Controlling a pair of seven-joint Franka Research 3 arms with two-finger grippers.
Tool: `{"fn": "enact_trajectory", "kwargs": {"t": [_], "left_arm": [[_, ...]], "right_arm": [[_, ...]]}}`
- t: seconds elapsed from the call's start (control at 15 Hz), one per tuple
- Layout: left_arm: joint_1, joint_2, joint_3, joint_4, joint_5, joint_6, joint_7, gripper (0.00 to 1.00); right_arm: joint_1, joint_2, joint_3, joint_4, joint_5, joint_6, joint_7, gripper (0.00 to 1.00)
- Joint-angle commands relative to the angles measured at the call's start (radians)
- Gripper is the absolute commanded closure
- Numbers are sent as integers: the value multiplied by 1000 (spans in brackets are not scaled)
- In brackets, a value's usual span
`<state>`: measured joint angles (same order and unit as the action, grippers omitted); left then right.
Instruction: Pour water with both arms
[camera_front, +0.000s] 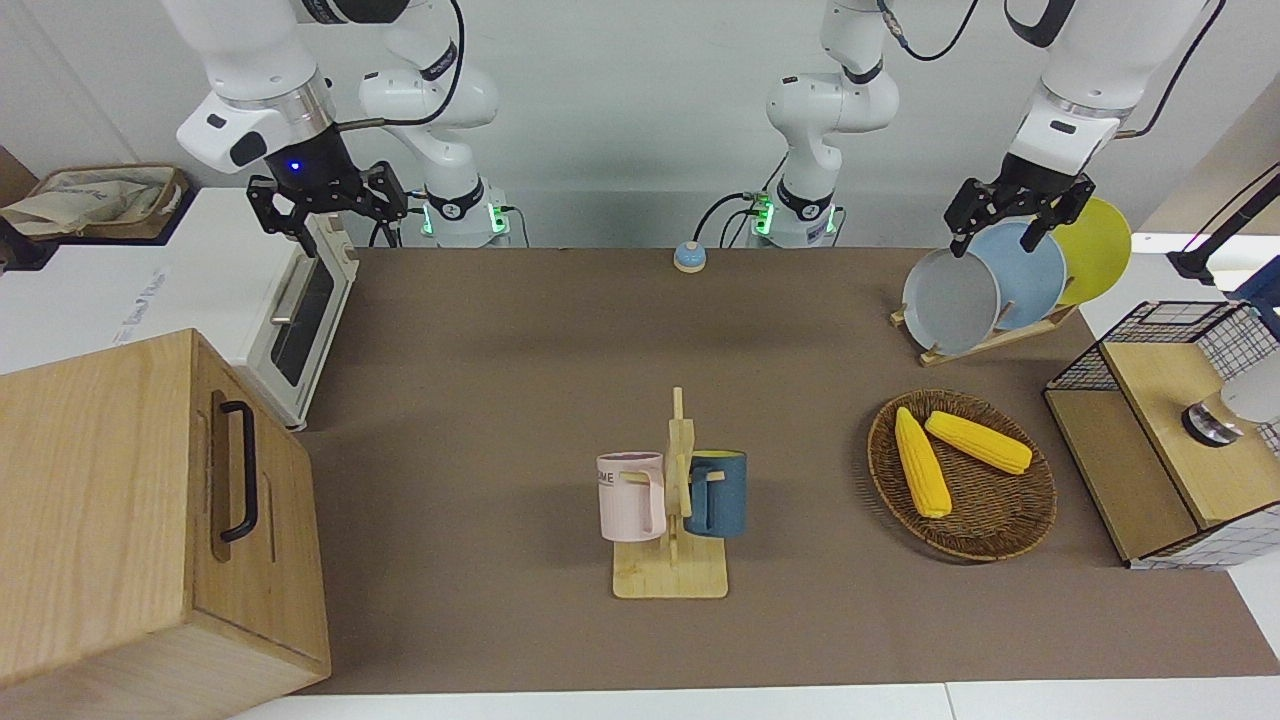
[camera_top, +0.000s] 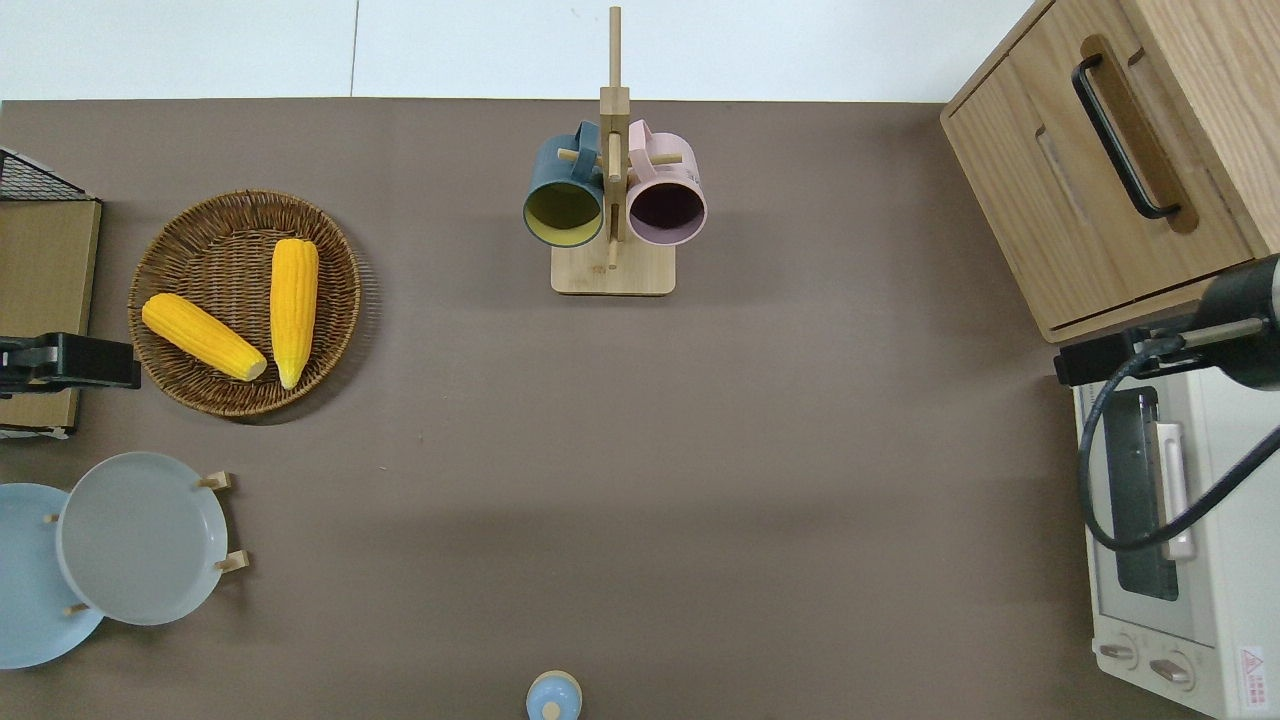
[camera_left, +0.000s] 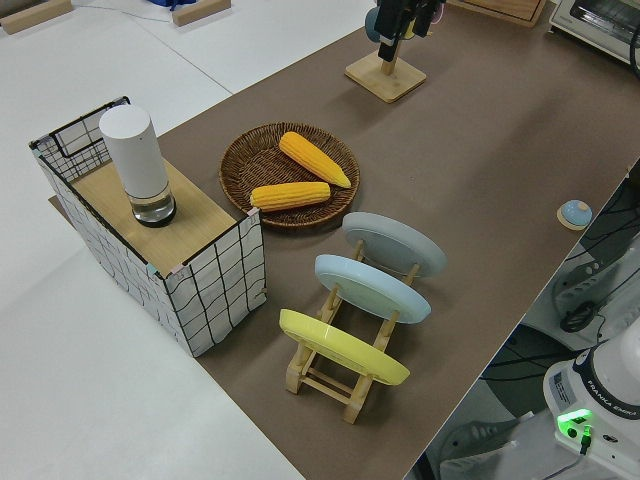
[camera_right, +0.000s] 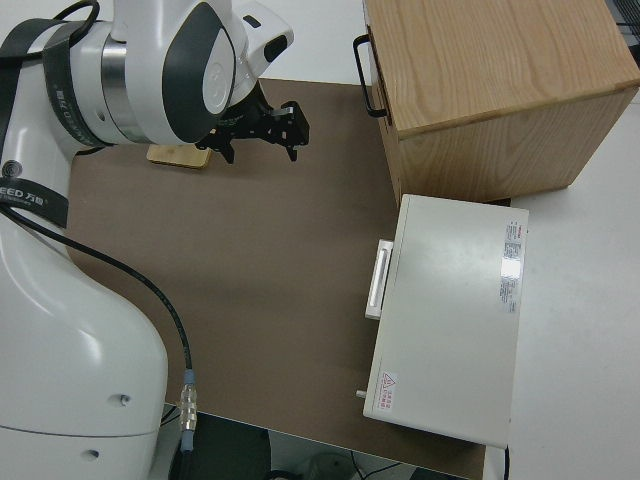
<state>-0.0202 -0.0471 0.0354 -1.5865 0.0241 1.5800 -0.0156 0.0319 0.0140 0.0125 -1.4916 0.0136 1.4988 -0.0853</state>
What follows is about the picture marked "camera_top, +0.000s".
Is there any blue bell with wooden base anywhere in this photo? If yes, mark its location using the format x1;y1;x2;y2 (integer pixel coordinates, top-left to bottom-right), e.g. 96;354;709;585
526;670;583;720

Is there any white toaster oven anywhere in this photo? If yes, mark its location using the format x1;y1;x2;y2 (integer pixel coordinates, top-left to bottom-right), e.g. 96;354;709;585
1073;365;1280;720

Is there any pink mug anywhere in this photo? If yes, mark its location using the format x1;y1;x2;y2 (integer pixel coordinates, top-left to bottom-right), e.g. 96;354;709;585
626;119;709;247

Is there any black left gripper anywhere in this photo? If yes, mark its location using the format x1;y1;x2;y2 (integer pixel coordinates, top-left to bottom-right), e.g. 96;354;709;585
0;333;142;393

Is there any light blue plate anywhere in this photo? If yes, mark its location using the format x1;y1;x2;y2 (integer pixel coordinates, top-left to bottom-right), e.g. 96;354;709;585
0;483;105;670

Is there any grey plate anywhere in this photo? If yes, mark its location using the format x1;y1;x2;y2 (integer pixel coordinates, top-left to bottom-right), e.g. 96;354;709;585
56;452;229;627

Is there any yellow corn cob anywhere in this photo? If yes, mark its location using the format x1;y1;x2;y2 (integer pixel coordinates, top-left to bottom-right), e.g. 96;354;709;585
141;292;269;383
270;238;320;391

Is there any black cabinet handle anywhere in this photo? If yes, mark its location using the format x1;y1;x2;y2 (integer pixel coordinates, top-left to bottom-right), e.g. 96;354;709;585
1072;53;1183;220

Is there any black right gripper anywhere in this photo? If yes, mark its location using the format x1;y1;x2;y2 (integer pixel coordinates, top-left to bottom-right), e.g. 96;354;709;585
1054;255;1280;391

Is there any wooden cabinet box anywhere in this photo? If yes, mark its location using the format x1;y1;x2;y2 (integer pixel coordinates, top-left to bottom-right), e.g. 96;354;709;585
940;0;1280;344

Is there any wire basket with wooden board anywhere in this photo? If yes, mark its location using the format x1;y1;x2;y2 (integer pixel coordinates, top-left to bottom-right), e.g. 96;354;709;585
0;147;103;441

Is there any wooden plate rack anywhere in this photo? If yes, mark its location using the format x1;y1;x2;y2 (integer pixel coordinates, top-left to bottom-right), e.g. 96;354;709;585
43;471;251;617

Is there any brown wicker basket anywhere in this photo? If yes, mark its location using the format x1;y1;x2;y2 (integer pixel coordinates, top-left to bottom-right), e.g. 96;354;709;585
128;190;362;418

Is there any dark teal mug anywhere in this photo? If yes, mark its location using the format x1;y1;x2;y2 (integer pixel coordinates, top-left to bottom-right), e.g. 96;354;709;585
522;121;607;249

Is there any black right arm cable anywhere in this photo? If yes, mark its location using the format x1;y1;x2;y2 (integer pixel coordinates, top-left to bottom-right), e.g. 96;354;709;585
1078;318;1280;552

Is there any wooden mug tree stand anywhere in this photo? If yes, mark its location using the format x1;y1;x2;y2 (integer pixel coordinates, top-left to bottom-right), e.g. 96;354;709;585
551;7;677;297

